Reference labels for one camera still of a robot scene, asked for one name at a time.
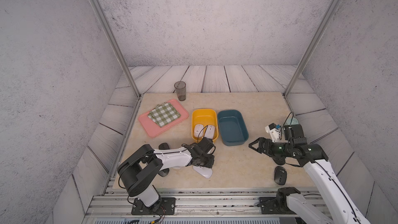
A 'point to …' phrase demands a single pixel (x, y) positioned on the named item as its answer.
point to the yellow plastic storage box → (205, 116)
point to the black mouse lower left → (163, 172)
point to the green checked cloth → (164, 114)
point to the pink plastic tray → (153, 129)
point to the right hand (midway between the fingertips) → (257, 148)
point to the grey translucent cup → (180, 87)
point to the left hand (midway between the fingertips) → (215, 165)
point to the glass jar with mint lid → (295, 122)
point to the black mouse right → (280, 174)
